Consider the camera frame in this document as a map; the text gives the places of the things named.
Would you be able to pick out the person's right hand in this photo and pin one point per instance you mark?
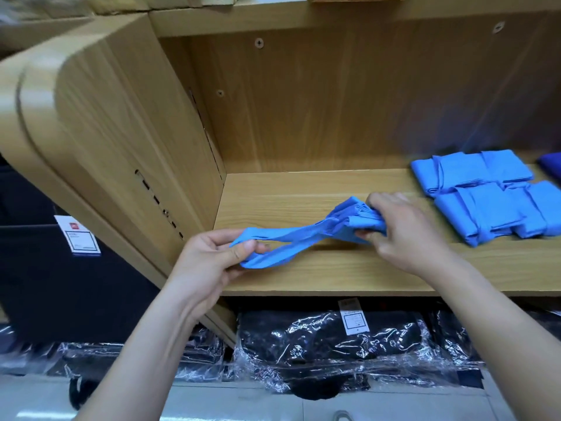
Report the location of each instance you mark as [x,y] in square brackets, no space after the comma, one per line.
[408,241]

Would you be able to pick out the person's left hand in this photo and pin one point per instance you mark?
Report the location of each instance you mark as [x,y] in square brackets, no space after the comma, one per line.
[202,272]

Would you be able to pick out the light blue non-woven bag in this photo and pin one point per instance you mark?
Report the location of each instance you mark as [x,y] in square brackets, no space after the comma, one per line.
[507,166]
[447,173]
[543,206]
[478,215]
[342,223]

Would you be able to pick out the wooden shelf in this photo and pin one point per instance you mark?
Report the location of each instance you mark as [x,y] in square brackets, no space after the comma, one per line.
[307,197]

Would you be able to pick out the person's right forearm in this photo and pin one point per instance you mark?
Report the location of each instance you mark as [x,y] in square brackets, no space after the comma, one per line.
[508,337]

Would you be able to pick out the person's left forearm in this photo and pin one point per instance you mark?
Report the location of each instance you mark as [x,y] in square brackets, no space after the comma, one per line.
[140,364]

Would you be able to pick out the dark unwrapped bags group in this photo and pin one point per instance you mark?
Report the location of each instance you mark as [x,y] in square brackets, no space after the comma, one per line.
[61,293]

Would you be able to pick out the person's right shoe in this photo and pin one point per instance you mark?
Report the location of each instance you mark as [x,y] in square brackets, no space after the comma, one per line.
[342,415]

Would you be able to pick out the beige woven basket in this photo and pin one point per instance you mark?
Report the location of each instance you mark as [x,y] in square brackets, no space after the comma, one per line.
[105,4]

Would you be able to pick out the white paper tag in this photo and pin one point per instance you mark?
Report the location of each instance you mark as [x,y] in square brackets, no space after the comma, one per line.
[353,317]

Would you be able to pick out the black plastic-wrapped bag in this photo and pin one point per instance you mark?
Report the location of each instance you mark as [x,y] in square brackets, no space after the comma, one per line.
[460,342]
[96,359]

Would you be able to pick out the black wrapped bag with tag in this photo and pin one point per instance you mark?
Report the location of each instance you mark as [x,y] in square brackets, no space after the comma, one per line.
[298,346]

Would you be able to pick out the white blue-edged label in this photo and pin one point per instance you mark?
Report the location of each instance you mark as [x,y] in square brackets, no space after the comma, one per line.
[79,236]

